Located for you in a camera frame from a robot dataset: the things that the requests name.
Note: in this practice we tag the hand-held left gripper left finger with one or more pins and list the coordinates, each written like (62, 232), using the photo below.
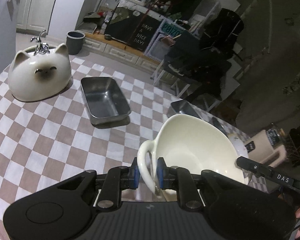
(134, 177)

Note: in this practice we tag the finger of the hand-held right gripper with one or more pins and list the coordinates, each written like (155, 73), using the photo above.
(265, 171)

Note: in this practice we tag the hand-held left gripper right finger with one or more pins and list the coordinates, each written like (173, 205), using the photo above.
(161, 175)

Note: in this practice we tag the white plate with dark rim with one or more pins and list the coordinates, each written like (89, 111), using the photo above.
(236, 142)

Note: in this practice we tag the rectangular steel tray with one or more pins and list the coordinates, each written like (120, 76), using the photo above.
(105, 97)
(185, 108)

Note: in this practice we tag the cream electric kettle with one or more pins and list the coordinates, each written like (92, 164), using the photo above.
(262, 140)

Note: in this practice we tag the checkered tablecloth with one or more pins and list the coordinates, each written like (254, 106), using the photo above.
(40, 142)

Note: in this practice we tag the dark fabric storage bin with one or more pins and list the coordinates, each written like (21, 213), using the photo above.
(197, 65)

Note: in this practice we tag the white lattice storage box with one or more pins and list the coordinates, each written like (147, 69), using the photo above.
(156, 50)

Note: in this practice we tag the white low cabinet wooden top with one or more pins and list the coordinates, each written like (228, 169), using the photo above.
(115, 50)

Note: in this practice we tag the cat shaped ceramic bowl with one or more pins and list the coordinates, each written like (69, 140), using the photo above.
(40, 80)

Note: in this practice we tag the black lettered sign board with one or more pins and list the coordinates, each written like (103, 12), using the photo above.
(142, 32)

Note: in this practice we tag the grey trash bin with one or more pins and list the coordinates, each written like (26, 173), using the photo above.
(75, 43)

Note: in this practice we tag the teal lettered sign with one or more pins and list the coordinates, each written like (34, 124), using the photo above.
(172, 28)

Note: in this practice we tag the black jacket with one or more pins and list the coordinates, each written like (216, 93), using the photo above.
(222, 30)

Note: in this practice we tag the silver faucet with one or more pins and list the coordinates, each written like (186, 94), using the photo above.
(40, 45)

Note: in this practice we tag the white kitchen cabinet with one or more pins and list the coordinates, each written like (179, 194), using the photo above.
(37, 2)

